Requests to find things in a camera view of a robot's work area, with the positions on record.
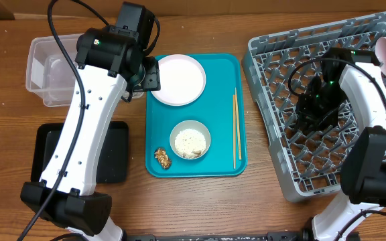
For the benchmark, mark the brown food scrap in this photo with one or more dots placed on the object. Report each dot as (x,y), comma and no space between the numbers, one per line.
(162,158)

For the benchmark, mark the teal serving tray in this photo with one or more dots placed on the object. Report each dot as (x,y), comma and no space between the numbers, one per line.
(214,109)

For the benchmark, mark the grey bowl of rice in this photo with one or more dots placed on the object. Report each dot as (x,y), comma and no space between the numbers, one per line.
(190,139)

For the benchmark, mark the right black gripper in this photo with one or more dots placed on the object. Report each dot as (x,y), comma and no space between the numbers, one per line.
(313,114)

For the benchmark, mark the grey dishwasher rack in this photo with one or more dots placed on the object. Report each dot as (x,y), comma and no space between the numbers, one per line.
(307,164)

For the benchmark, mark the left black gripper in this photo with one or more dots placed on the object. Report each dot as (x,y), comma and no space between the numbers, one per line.
(153,81)

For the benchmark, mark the large white plate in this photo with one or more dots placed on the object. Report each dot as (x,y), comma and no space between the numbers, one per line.
(182,80)

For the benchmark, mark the clear plastic bin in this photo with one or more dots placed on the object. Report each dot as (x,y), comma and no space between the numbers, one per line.
(48,74)

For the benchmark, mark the black plastic tray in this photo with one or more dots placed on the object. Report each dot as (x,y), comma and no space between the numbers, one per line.
(113,160)

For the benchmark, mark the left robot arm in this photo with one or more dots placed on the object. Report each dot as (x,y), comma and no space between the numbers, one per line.
(111,64)

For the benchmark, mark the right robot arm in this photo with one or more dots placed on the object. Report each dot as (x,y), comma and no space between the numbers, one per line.
(353,75)

